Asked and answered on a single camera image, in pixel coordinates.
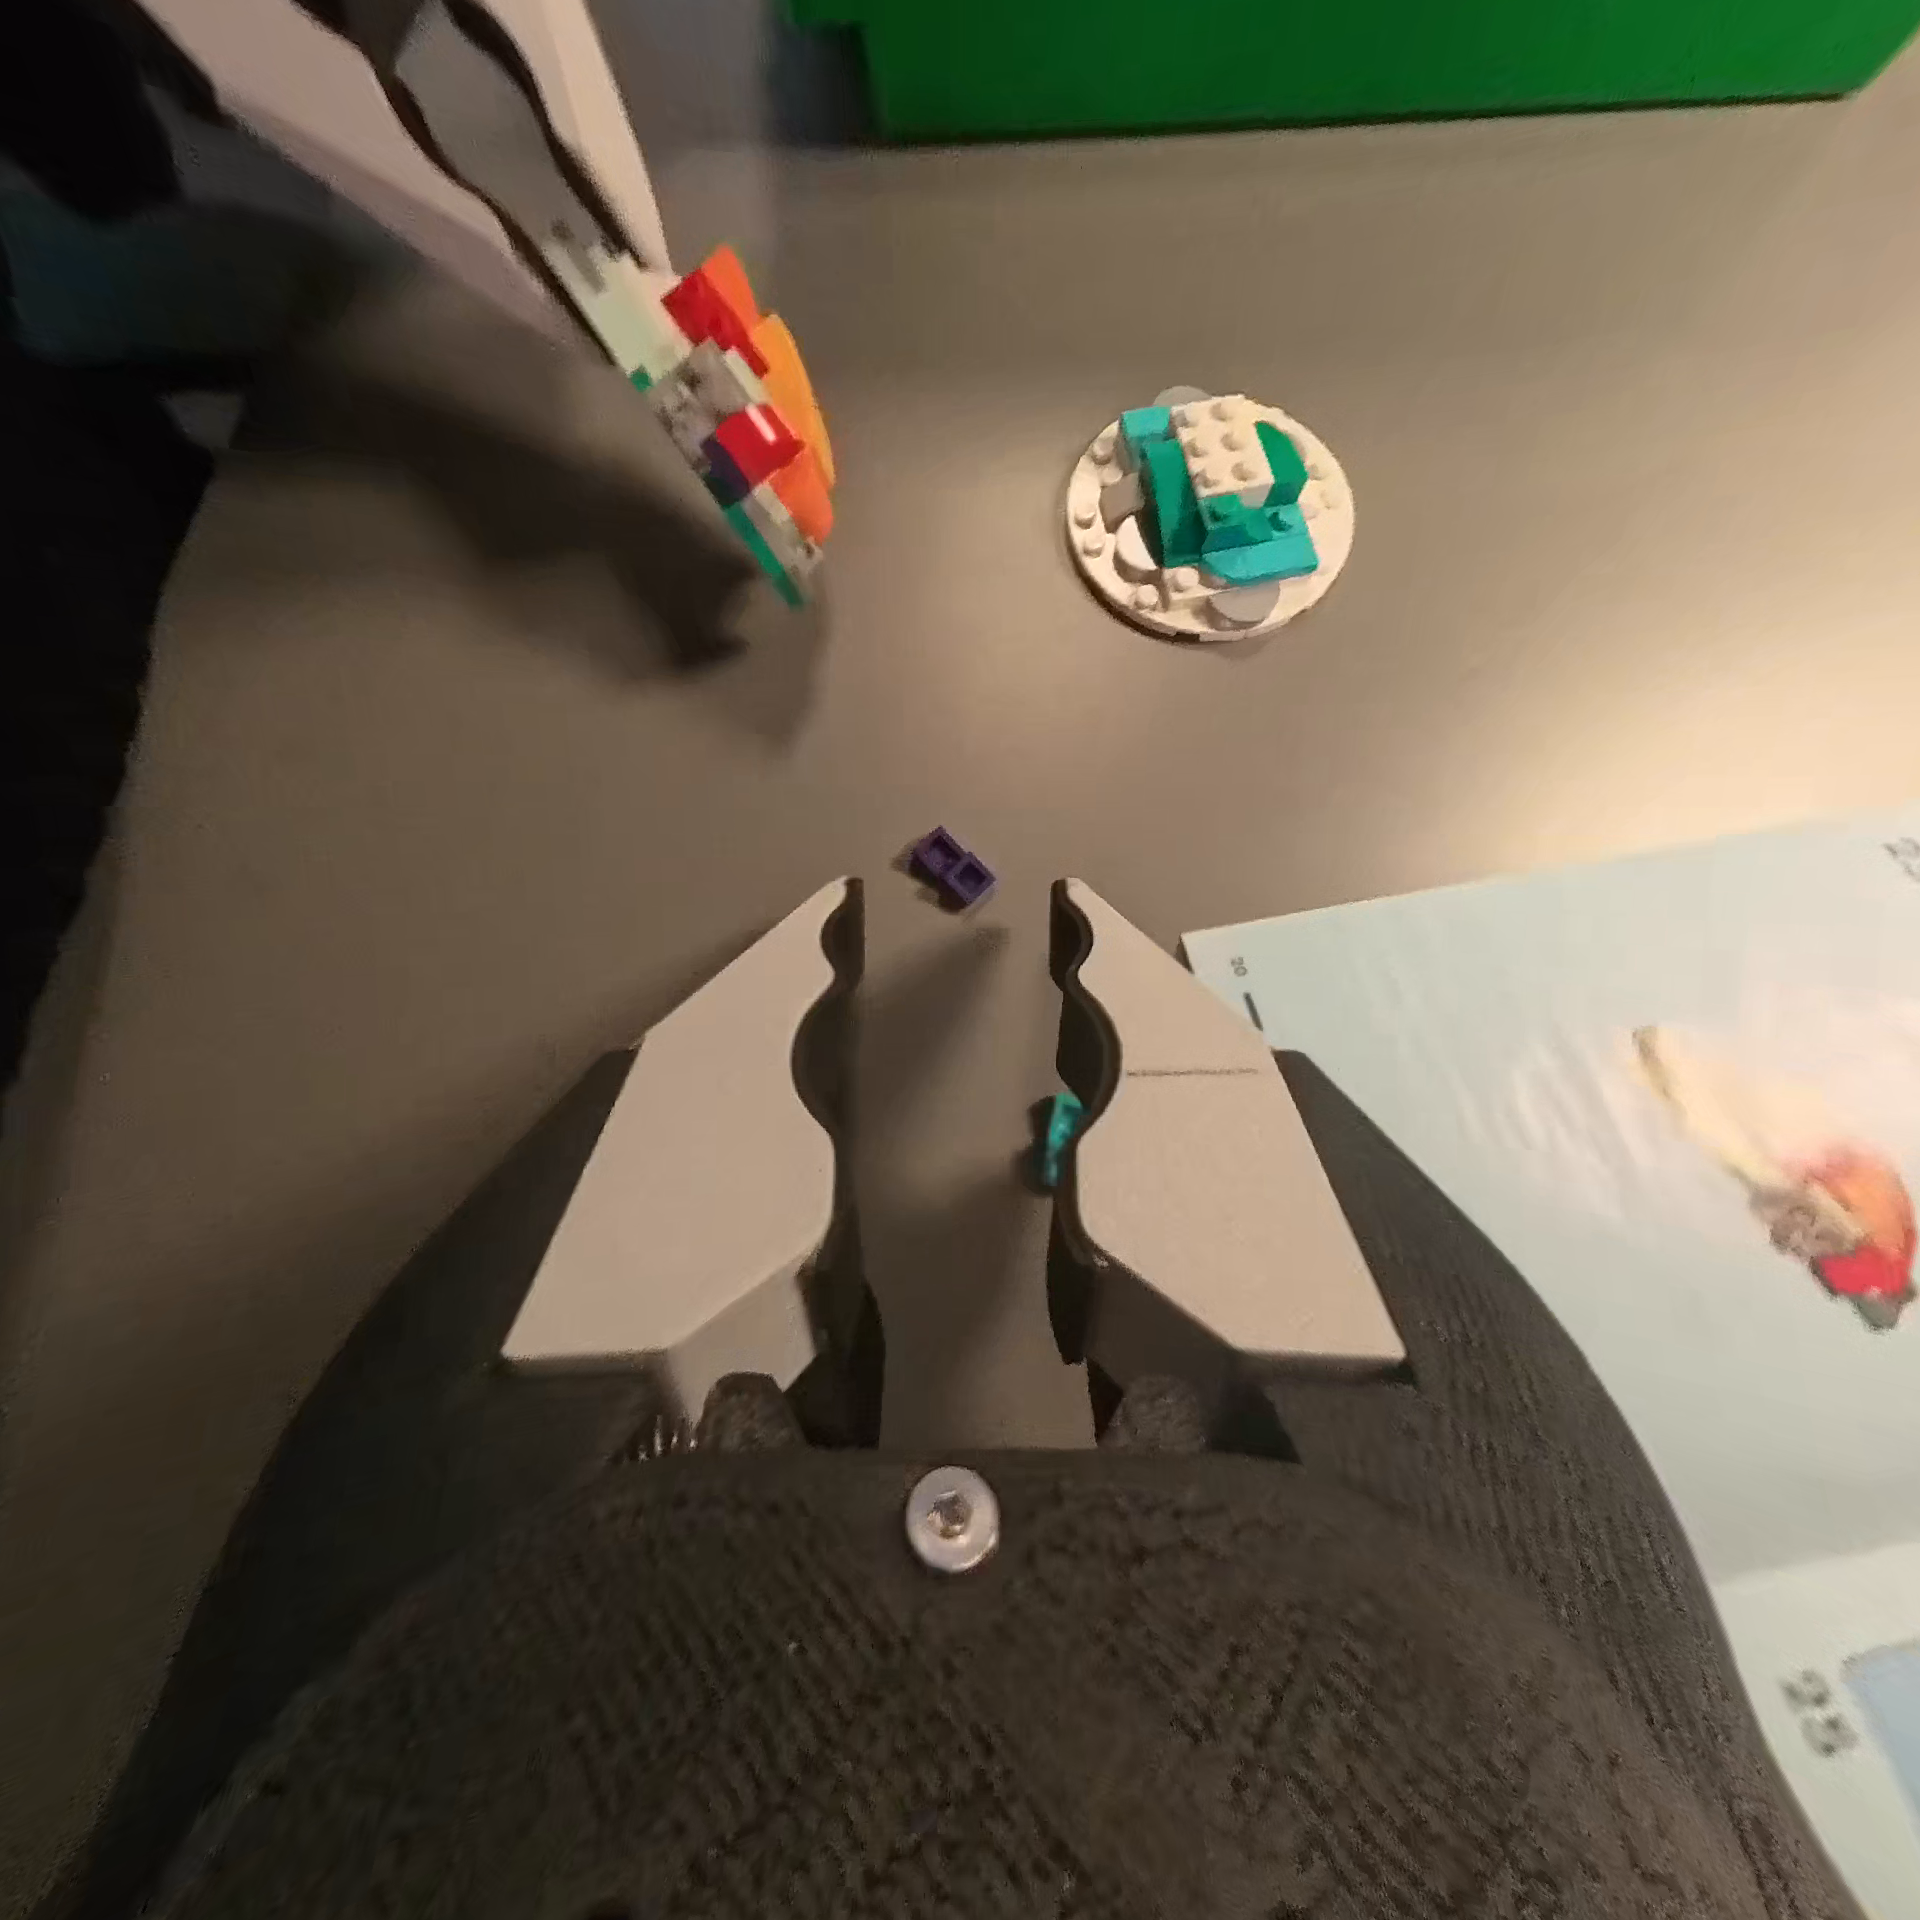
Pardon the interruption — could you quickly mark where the purple lego piece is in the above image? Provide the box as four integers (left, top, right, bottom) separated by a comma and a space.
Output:
906, 826, 999, 913

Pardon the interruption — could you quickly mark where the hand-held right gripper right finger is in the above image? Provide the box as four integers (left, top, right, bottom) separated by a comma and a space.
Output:
1046, 876, 1419, 1389

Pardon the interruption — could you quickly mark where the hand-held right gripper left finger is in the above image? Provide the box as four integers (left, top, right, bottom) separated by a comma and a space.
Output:
499, 876, 867, 1406

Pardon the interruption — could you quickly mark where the open instruction booklet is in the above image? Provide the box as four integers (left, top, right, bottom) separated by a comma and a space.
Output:
1179, 809, 1920, 1920

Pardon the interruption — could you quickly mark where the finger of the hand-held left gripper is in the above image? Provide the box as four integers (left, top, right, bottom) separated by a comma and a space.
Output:
134, 0, 630, 363
396, 0, 677, 286

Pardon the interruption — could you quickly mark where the green plastic bin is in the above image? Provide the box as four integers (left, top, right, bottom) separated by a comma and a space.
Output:
779, 0, 1920, 145

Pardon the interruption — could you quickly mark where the round white lego base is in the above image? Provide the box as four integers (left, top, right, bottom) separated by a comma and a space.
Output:
1066, 383, 1356, 645

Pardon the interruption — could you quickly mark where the multicolour lego assembly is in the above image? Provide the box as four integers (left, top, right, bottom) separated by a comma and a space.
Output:
546, 242, 840, 612

